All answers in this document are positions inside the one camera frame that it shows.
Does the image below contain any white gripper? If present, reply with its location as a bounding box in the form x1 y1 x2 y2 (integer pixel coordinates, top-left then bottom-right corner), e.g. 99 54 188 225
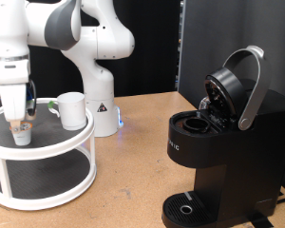
0 82 36 133

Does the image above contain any orange-rimmed white coffee pod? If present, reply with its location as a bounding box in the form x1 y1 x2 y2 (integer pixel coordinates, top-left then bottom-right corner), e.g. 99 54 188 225
9 122 33 147

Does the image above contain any white mug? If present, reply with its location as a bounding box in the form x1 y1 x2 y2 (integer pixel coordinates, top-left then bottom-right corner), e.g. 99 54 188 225
47 91 87 132

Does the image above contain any black Keurig coffee machine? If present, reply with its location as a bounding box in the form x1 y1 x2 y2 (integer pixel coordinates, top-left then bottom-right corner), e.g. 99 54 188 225
161 45 285 228

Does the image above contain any silver Keurig lid handle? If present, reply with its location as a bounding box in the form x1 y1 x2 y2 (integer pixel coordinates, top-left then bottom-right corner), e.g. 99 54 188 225
222 45 273 132

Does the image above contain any white two-tier turntable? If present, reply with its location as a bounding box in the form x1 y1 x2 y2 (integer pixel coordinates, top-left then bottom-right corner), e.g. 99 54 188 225
0 97 98 212

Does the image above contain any black curtain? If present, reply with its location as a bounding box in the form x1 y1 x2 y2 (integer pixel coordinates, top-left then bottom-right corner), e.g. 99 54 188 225
28 0 181 100

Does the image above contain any dark grey partition panel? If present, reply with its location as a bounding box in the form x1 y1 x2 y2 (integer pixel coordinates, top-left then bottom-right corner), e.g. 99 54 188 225
178 0 285 198

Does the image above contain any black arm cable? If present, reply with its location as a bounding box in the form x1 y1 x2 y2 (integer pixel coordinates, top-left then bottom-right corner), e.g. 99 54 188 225
28 79 38 117

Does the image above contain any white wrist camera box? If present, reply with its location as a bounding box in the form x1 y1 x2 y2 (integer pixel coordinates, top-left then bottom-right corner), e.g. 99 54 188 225
0 58 31 86

